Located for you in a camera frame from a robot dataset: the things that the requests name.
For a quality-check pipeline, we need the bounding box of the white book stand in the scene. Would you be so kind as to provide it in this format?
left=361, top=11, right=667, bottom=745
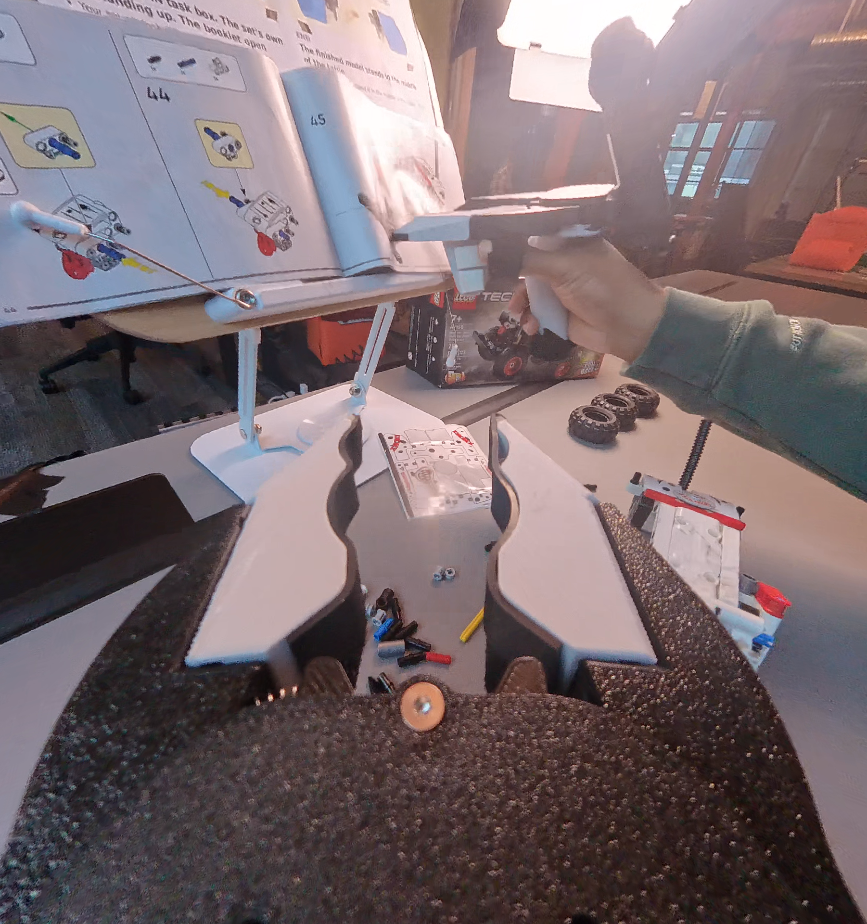
left=8, top=203, right=472, bottom=508

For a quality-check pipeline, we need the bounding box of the grey desk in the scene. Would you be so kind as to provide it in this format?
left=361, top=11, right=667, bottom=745
left=0, top=268, right=867, bottom=924

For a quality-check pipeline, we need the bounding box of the window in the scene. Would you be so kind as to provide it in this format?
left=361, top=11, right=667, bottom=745
left=662, top=116, right=778, bottom=205

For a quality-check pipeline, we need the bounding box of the person's right hand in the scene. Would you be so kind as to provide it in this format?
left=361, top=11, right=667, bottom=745
left=509, top=236, right=670, bottom=363

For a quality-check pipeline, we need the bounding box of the black office chair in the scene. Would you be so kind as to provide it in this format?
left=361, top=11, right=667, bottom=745
left=37, top=311, right=169, bottom=399

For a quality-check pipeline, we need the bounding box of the white sticker sheet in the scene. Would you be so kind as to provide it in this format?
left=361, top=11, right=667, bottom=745
left=379, top=426, right=495, bottom=522

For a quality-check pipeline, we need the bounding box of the instruction booklet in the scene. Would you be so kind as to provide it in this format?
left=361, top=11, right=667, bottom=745
left=0, top=0, right=472, bottom=332

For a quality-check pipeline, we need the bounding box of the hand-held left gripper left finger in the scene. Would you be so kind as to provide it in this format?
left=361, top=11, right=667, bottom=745
left=186, top=419, right=365, bottom=672

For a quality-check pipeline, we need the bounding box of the black toy vehicle chassis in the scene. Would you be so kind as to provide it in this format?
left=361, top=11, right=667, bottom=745
left=626, top=419, right=794, bottom=671

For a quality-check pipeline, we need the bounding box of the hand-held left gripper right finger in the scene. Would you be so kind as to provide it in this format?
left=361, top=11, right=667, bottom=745
left=484, top=416, right=658, bottom=668

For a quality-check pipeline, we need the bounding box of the black toy tyre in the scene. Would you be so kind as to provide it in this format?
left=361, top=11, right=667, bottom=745
left=614, top=382, right=664, bottom=421
left=568, top=405, right=621, bottom=447
left=590, top=392, right=641, bottom=431

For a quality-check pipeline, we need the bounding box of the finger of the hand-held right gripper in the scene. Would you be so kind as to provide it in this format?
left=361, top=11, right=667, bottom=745
left=391, top=207, right=609, bottom=297
left=456, top=182, right=619, bottom=215

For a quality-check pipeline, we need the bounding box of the orange container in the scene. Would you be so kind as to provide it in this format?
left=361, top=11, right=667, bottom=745
left=788, top=205, right=867, bottom=277

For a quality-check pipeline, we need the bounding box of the person's right forearm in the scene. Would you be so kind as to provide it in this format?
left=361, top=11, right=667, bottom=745
left=625, top=286, right=867, bottom=518

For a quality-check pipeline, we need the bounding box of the toy set cardboard box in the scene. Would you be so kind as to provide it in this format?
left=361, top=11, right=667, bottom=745
left=405, top=282, right=605, bottom=392

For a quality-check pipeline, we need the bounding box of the pile of small toy brick parts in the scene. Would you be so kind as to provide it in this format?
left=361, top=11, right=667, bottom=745
left=365, top=538, right=489, bottom=698

